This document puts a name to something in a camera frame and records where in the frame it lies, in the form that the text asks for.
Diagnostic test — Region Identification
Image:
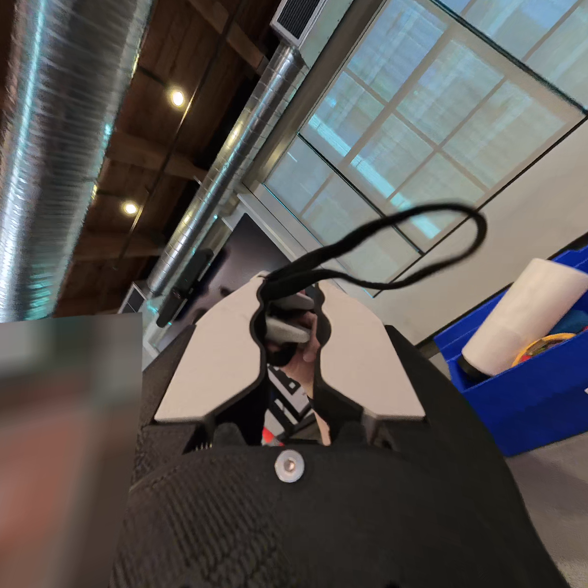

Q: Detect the person's left hand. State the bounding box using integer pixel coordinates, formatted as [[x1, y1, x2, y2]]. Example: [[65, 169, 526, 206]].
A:
[[282, 309, 322, 400]]

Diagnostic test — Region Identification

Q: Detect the blue plastic bin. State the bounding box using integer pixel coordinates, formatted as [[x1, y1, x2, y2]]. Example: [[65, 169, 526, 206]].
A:
[[434, 246, 588, 458]]

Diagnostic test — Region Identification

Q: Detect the black wall speaker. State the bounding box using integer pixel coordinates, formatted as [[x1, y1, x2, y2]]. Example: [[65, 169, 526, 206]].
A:
[[156, 248, 217, 329]]

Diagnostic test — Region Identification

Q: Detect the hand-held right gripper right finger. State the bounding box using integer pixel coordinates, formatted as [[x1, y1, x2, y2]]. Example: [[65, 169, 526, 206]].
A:
[[311, 280, 426, 448]]

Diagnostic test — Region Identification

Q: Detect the metal vent grille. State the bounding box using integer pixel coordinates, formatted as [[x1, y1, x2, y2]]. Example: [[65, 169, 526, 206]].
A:
[[271, 0, 328, 45]]

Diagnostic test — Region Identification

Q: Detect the glass window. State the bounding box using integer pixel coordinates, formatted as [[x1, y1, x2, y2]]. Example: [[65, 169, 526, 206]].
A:
[[262, 0, 588, 282]]

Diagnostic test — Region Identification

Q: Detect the silver air duct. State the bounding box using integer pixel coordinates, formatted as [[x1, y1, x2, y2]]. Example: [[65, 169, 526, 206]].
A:
[[0, 0, 154, 322]]

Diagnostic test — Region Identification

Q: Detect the black wall screen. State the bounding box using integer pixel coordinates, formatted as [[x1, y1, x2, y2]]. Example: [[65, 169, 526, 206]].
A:
[[216, 213, 295, 314]]

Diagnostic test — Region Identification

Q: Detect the spiral metal duct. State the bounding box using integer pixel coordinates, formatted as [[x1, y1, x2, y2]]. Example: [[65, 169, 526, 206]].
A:
[[147, 43, 308, 297]]

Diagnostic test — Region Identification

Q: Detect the white paper roll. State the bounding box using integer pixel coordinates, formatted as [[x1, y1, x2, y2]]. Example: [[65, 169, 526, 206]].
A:
[[462, 258, 588, 377]]

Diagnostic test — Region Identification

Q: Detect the teal small box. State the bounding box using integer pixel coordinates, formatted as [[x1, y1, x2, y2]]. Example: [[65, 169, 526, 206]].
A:
[[549, 309, 588, 337]]

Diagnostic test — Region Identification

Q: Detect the grey desk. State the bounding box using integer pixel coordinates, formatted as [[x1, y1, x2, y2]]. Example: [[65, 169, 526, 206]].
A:
[[413, 337, 588, 588]]

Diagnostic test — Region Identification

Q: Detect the yellow tape roll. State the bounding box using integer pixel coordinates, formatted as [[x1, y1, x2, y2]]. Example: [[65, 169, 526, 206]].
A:
[[511, 333, 578, 368]]

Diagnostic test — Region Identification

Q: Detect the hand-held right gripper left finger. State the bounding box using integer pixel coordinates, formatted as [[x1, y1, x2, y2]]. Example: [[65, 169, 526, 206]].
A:
[[154, 271, 273, 448]]

